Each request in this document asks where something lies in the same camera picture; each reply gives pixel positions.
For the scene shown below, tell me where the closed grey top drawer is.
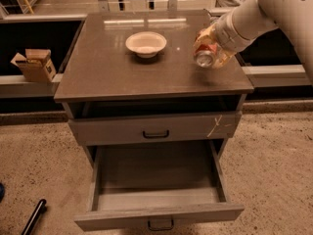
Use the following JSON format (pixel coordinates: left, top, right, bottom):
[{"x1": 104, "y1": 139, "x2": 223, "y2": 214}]
[{"x1": 68, "y1": 111, "x2": 242, "y2": 146}]

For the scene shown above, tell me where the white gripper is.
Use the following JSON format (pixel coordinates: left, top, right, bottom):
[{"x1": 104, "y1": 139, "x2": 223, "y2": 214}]
[{"x1": 193, "y1": 12, "x2": 254, "y2": 69}]

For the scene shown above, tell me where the white paper bowl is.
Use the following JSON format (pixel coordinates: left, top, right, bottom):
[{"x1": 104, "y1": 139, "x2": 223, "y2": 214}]
[{"x1": 125, "y1": 31, "x2": 167, "y2": 58}]

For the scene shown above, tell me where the open grey middle drawer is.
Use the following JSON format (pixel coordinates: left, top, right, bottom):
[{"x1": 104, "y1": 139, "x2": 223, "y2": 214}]
[{"x1": 74, "y1": 140, "x2": 244, "y2": 231}]

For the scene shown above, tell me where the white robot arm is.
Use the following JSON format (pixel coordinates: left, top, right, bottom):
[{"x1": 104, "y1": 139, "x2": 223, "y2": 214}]
[{"x1": 193, "y1": 0, "x2": 313, "y2": 83}]

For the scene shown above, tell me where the open cardboard box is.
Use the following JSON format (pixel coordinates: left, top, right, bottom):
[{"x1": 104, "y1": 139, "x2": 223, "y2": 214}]
[{"x1": 11, "y1": 49, "x2": 57, "y2": 82}]

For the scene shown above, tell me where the grey drawer cabinet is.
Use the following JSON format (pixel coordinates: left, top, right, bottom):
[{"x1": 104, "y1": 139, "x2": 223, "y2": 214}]
[{"x1": 55, "y1": 10, "x2": 253, "y2": 161}]

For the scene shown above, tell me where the black cylindrical pole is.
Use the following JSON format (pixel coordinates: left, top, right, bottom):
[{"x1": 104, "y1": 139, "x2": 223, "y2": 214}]
[{"x1": 21, "y1": 199, "x2": 47, "y2": 235}]

